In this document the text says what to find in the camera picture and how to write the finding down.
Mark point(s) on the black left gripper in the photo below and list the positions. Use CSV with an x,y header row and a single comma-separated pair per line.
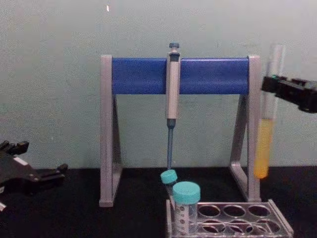
x,y
17,173

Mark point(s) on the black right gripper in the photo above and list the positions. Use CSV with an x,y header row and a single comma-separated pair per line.
x,y
309,99

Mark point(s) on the glass test tube orange liquid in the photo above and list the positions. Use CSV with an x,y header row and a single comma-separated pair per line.
x,y
263,148

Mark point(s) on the black table cloth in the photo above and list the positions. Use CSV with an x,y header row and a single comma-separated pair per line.
x,y
74,218

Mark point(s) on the grey pipette stand blue bar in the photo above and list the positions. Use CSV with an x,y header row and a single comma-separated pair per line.
x,y
213,75

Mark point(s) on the grey pipette with blue tip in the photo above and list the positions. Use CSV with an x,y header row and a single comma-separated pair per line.
x,y
172,99

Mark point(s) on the grey tube rack with holes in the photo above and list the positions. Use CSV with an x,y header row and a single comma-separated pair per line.
x,y
277,218

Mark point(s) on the small tube with teal cap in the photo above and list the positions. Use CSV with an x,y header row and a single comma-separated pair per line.
x,y
169,176

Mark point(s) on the large tube with teal cap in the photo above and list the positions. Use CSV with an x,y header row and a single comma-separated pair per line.
x,y
186,193

